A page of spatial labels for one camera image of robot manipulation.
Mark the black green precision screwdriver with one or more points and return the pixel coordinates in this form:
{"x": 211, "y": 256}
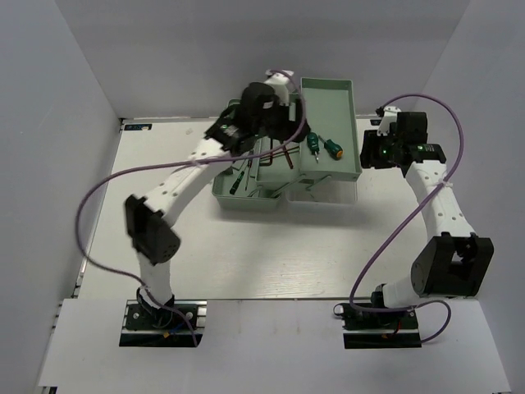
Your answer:
{"x": 236, "y": 184}

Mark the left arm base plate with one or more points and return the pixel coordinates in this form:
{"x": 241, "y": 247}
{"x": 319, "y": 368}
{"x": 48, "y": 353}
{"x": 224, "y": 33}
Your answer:
{"x": 139, "y": 329}

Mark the green plastic toolbox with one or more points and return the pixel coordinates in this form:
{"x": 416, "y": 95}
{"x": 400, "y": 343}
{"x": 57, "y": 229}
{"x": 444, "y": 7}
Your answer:
{"x": 295, "y": 174}

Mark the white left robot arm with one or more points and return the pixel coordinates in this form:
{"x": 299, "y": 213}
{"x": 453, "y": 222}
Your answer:
{"x": 150, "y": 219}

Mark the blue red precision screwdriver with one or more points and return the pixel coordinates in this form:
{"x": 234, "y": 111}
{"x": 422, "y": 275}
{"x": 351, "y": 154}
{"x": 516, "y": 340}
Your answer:
{"x": 247, "y": 175}

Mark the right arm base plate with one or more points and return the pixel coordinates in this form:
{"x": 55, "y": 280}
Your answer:
{"x": 373, "y": 331}

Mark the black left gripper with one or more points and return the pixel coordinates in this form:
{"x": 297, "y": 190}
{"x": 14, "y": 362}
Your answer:
{"x": 289, "y": 128}

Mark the small brown hex key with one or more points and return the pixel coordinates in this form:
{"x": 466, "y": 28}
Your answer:
{"x": 279, "y": 153}

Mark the large brown hex key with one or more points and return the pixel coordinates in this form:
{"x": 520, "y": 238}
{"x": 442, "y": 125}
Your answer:
{"x": 287, "y": 157}

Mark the long thin brown hex key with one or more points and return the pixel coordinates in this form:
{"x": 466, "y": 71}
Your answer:
{"x": 266, "y": 161}

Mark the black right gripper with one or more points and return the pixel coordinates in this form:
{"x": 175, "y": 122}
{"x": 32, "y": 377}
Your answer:
{"x": 371, "y": 139}

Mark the green orange stubby screwdriver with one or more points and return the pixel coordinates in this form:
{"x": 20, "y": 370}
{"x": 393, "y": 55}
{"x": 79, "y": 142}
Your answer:
{"x": 334, "y": 150}

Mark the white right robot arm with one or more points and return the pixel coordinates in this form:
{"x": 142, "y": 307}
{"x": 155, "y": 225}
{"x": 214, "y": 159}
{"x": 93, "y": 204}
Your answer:
{"x": 455, "y": 259}

